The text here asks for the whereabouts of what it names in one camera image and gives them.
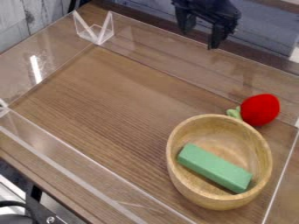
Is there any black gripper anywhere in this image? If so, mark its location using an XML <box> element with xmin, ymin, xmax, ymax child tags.
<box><xmin>172</xmin><ymin>0</ymin><xmax>241</xmax><ymax>50</ymax></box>

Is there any red plush strawberry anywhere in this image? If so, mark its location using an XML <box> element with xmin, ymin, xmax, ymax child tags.
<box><xmin>226</xmin><ymin>94</ymin><xmax>280</xmax><ymax>126</ymax></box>

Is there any green foam block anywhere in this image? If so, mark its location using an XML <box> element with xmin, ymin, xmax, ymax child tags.
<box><xmin>176</xmin><ymin>143</ymin><xmax>253</xmax><ymax>193</ymax></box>

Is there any wooden bowl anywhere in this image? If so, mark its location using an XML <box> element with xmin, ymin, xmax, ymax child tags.
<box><xmin>165</xmin><ymin>114</ymin><xmax>273</xmax><ymax>211</ymax></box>

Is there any clear acrylic corner bracket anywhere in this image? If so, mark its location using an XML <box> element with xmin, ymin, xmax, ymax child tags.
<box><xmin>72</xmin><ymin>11</ymin><xmax>114</xmax><ymax>46</ymax></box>

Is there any clear acrylic tray wall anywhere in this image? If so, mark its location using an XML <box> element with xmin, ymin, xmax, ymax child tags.
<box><xmin>0</xmin><ymin>100</ymin><xmax>196</xmax><ymax>224</ymax></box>

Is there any black metal table bracket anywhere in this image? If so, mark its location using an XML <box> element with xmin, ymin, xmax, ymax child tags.
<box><xmin>25</xmin><ymin>185</ymin><xmax>68</xmax><ymax>224</ymax></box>

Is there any black cable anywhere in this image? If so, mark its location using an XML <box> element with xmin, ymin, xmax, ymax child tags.
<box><xmin>0</xmin><ymin>199</ymin><xmax>36</xmax><ymax>224</ymax></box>

